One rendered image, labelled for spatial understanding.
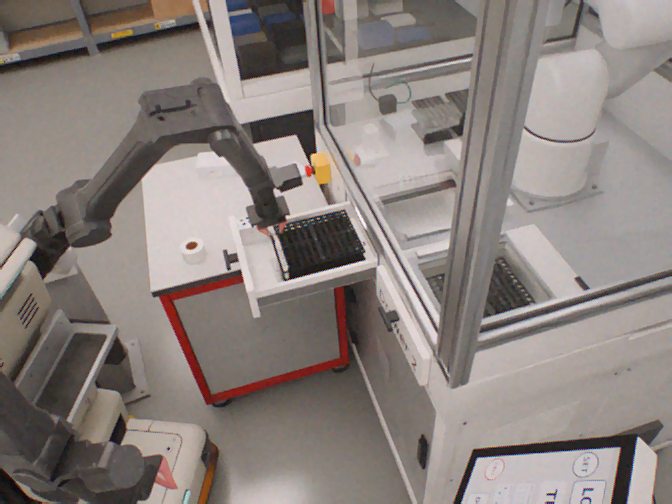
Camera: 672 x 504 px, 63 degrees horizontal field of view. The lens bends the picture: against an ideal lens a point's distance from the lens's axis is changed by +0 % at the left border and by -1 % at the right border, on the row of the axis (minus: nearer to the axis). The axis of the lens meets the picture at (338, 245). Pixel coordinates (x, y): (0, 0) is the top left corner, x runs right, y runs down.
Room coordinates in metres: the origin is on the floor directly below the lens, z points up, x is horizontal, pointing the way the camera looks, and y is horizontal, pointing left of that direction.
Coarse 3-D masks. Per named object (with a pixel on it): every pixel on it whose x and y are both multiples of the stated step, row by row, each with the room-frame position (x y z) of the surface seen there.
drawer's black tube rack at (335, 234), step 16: (288, 224) 1.12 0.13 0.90; (304, 224) 1.12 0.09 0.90; (320, 224) 1.15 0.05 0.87; (336, 224) 1.11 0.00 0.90; (352, 224) 1.10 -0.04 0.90; (288, 240) 1.07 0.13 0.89; (304, 240) 1.09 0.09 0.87; (320, 240) 1.06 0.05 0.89; (336, 240) 1.05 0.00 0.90; (352, 240) 1.04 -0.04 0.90; (288, 256) 1.03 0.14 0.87; (304, 256) 1.00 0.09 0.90; (320, 256) 0.99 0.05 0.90; (336, 256) 0.99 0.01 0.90; (352, 256) 1.02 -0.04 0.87; (304, 272) 0.97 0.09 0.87; (320, 272) 0.97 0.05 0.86
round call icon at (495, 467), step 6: (492, 462) 0.38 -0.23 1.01; (498, 462) 0.37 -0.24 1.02; (504, 462) 0.37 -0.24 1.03; (486, 468) 0.37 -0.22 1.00; (492, 468) 0.37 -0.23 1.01; (498, 468) 0.36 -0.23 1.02; (504, 468) 0.36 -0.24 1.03; (486, 474) 0.36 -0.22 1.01; (492, 474) 0.36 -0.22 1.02; (498, 474) 0.35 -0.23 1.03; (486, 480) 0.35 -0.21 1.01; (492, 480) 0.35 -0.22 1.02; (498, 480) 0.34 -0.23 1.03
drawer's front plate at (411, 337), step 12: (384, 276) 0.88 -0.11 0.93; (384, 288) 0.86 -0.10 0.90; (384, 300) 0.86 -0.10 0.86; (396, 300) 0.80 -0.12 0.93; (396, 324) 0.78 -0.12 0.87; (408, 324) 0.73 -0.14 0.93; (396, 336) 0.78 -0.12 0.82; (408, 336) 0.72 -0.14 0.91; (420, 348) 0.67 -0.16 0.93; (408, 360) 0.71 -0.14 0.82; (420, 360) 0.65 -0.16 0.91; (420, 372) 0.65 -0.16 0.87; (420, 384) 0.64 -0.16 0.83
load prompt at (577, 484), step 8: (576, 480) 0.29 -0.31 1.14; (584, 480) 0.29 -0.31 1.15; (592, 480) 0.28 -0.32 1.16; (600, 480) 0.28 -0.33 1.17; (576, 488) 0.28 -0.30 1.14; (584, 488) 0.28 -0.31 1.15; (592, 488) 0.27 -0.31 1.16; (600, 488) 0.27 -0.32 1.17; (576, 496) 0.27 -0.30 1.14; (584, 496) 0.26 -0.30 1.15; (592, 496) 0.26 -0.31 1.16; (600, 496) 0.26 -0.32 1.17
